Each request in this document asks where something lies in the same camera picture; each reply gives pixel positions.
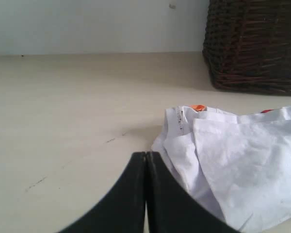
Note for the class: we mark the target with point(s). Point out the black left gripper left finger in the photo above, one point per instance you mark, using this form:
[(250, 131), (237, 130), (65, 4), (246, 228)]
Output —
[(122, 209)]

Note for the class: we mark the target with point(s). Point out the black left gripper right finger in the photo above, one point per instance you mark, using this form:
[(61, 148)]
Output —
[(170, 209)]

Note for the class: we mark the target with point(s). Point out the white t-shirt red lettering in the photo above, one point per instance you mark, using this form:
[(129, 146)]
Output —
[(237, 167)]

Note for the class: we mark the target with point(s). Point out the dark brown wicker basket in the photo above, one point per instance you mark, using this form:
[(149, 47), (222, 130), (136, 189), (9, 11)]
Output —
[(247, 45)]

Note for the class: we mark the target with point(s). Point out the orange shirt neck label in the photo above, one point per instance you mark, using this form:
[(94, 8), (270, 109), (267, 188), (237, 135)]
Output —
[(199, 108)]

